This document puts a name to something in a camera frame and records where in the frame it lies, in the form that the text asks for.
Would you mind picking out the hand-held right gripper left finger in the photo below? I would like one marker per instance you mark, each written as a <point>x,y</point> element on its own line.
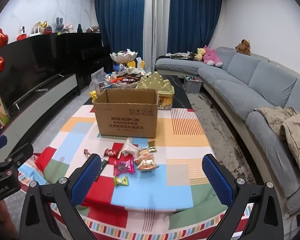
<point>86,177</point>

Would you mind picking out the black cone ornament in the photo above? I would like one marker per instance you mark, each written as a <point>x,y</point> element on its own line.
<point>79,28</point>

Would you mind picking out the pink plush toy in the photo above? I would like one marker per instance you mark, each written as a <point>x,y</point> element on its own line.
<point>211,56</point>

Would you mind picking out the brown plush toy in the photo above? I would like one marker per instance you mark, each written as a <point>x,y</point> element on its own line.
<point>243,47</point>

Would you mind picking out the colourful checked tablecloth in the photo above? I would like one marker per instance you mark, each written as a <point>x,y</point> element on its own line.
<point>185,135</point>

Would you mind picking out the grey patterned rug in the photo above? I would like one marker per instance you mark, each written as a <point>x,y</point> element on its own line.
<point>215,120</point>

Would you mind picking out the white red robot toy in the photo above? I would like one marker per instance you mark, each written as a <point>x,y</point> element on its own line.
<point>22,32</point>

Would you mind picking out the scattered papers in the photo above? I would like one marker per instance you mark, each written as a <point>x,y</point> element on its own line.
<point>177,54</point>

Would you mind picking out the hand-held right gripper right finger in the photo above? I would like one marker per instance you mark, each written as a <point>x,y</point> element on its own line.
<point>216,180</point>

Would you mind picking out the brown cardboard box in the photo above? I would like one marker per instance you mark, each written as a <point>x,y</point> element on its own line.
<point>125,120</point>

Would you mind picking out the gold mountain-shaped tin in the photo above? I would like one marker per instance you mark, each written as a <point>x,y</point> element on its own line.
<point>162,85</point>

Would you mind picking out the grey curved sofa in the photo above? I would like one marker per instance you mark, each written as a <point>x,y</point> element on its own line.
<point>265,85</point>

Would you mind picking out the brown ornaments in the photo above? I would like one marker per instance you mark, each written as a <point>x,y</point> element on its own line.
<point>93,29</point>

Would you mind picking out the grey bunny plush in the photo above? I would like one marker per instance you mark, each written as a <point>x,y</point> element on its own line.
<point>59,25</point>

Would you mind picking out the grey television cabinet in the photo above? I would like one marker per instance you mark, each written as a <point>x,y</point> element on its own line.
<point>47,97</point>

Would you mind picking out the tiered lotus bowl stand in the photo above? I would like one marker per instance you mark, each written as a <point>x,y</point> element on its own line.
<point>123,56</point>

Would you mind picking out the clear plastic container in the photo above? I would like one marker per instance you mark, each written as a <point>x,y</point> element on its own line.
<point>98,80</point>

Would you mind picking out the magenta snack packet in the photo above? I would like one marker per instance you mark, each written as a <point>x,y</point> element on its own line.
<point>123,167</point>

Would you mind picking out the gold snack packet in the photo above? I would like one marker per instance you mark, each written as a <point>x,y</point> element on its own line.
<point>152,147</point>

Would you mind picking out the grey storage bin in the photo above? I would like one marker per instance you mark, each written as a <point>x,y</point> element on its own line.
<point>192,86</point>

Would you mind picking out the large white snack packet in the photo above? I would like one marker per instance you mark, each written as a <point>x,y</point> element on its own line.
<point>130,148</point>

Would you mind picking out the white rack with gold ornament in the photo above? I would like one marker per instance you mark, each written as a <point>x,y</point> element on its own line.
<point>38,28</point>

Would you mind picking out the green candy packet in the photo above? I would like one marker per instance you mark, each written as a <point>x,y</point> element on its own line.
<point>121,180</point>

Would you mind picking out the white sheer curtain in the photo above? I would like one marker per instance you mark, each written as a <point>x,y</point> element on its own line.
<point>157,17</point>

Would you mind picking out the black piano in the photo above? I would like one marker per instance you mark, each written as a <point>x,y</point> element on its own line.
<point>90,55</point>

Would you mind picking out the green picture books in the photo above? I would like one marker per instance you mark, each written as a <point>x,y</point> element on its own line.
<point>0,112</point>

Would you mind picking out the yellow plush toy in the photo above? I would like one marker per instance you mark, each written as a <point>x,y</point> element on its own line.
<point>200,53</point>

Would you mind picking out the black television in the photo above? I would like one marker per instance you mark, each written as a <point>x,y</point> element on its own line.
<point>27,67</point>

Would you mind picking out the yellow bear toy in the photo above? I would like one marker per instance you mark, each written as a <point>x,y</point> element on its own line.
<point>93,96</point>

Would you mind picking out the small red candy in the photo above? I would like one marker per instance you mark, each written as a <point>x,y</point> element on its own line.
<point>87,153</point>

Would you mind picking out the pile of wrapped candies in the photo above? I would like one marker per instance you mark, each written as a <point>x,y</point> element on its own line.
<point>122,78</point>

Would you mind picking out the grey remote control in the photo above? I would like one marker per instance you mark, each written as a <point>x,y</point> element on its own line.
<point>41,90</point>

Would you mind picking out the small pink white plush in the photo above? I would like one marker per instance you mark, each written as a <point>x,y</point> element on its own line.
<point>70,28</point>

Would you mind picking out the beige quilted jacket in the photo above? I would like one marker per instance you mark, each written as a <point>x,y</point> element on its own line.
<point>285,125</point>

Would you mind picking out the white tissue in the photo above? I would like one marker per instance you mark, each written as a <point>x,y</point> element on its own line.
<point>139,62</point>

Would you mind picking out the blue curtain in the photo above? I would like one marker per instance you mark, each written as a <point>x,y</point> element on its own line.
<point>190,17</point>
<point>120,17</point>

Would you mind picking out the dark snack packet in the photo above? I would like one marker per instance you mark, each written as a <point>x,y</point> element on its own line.
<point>104,164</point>

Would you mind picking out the red snack packet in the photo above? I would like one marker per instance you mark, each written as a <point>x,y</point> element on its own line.
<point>111,153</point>

